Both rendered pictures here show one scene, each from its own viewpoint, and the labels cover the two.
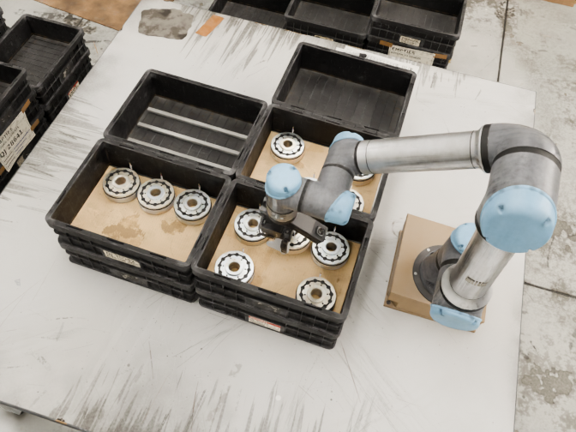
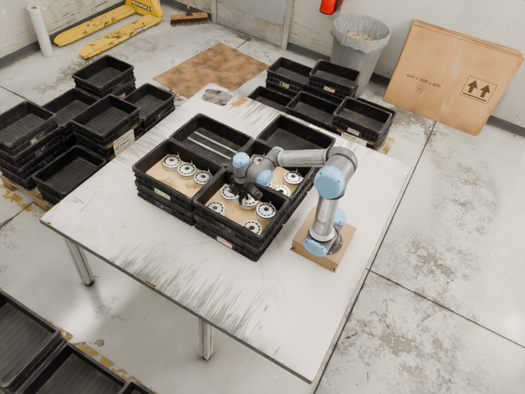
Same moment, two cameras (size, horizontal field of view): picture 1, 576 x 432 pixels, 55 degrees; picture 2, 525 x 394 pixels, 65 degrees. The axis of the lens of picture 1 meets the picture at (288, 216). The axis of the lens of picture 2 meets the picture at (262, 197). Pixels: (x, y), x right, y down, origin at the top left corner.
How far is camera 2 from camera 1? 0.82 m
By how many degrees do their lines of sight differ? 12
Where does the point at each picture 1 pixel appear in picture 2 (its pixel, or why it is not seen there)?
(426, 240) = not seen: hidden behind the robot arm
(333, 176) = (264, 162)
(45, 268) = (124, 196)
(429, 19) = (369, 122)
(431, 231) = not seen: hidden behind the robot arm
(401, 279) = (300, 234)
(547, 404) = (393, 354)
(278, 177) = (238, 157)
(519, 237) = (327, 189)
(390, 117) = not seen: hidden behind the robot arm
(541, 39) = (449, 151)
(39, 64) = (147, 109)
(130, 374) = (151, 250)
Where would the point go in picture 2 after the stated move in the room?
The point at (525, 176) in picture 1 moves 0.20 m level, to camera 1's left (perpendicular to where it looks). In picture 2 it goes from (333, 162) to (284, 148)
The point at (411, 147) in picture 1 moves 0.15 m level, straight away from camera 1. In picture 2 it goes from (300, 153) to (316, 137)
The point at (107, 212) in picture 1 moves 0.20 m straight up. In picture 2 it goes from (161, 173) to (158, 146)
